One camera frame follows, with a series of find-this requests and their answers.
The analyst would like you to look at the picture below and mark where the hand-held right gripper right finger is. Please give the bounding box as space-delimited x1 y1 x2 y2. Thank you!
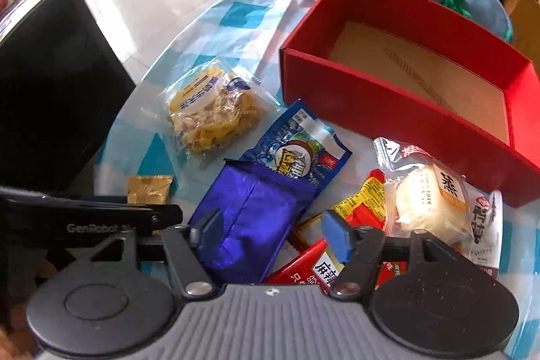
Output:
321 210 465 300

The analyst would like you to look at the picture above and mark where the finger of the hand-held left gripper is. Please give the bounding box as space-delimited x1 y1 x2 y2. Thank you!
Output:
127 203 185 238

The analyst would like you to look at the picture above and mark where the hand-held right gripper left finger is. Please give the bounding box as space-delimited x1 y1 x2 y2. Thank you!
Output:
73 210 225 299

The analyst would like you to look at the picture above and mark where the gold foil packet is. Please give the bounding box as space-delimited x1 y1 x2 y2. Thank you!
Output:
127 175 174 205

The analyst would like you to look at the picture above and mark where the shiny purple foil packet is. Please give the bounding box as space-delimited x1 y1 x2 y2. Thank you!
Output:
186 158 317 285

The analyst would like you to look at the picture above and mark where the red yellow snack packet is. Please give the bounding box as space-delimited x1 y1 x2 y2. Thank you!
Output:
333 170 399 236

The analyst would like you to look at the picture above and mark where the red spicy snack packet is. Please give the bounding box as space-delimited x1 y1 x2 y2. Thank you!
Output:
264 239 406 297

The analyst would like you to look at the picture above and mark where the clear steamed cake packet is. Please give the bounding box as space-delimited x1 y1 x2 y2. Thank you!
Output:
373 136 479 245

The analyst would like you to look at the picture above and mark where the red cardboard box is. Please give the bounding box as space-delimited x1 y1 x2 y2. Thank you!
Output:
279 0 540 209

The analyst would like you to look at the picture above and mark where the white snack packet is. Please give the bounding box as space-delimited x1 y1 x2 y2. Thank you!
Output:
453 191 505 280

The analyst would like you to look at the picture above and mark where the blue printed snack packet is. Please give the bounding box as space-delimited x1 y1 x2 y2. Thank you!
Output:
241 99 353 198

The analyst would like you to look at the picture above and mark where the clear yellow snack packet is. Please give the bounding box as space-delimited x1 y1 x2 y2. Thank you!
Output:
159 58 275 167

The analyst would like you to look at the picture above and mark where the black cabinet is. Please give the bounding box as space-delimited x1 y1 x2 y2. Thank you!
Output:
0 0 138 196

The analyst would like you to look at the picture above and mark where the blue white checked tablecloth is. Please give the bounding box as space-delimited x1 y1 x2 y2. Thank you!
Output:
93 0 540 360

